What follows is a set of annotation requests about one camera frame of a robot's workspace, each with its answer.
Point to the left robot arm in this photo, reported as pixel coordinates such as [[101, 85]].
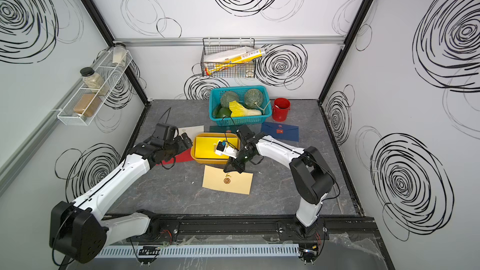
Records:
[[78, 229]]

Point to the yellow envelope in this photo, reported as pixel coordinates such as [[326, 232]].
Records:
[[205, 147]]

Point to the white wire wall shelf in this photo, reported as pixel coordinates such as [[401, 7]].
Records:
[[115, 95]]

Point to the yellow foil roll box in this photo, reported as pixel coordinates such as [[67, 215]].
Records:
[[214, 67]]

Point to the teal plastic basket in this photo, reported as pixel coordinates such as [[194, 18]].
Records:
[[215, 100]]

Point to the white slotted cable duct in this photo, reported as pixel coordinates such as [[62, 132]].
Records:
[[201, 251]]

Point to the beige envelope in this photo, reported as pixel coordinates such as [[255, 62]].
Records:
[[231, 182]]

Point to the white envelope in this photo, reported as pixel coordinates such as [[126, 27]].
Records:
[[192, 131]]

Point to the red envelope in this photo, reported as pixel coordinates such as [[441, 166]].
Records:
[[181, 158]]

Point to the yellow white cabbage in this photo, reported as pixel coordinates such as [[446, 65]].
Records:
[[238, 110]]

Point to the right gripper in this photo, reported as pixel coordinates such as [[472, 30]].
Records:
[[236, 165]]

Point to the red cup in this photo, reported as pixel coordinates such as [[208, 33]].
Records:
[[281, 108]]

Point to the green melon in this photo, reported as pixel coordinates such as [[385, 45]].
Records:
[[254, 98], [227, 97]]

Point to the left green melon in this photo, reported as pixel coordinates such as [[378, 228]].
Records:
[[227, 97]]

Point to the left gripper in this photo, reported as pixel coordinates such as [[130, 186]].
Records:
[[187, 140]]

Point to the clear lid jar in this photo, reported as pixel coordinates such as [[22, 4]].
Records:
[[119, 54]]

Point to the black wire wall basket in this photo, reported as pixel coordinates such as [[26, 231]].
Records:
[[216, 44]]

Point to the yellow storage box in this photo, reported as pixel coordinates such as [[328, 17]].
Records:
[[232, 138]]

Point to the white wrap box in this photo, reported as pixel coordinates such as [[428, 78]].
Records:
[[223, 56]]

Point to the right green melon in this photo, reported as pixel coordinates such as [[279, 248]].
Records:
[[254, 98]]

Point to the black lid spice jar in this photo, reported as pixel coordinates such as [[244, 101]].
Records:
[[92, 79]]

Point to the navy blue envelope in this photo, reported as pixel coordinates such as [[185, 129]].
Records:
[[281, 131]]

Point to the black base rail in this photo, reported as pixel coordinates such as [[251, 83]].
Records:
[[283, 227]]

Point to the green pepper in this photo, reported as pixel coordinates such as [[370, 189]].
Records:
[[223, 112]]

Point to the dark green envelope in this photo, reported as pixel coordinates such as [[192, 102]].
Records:
[[223, 129]]

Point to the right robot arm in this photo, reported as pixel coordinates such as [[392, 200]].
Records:
[[311, 175]]

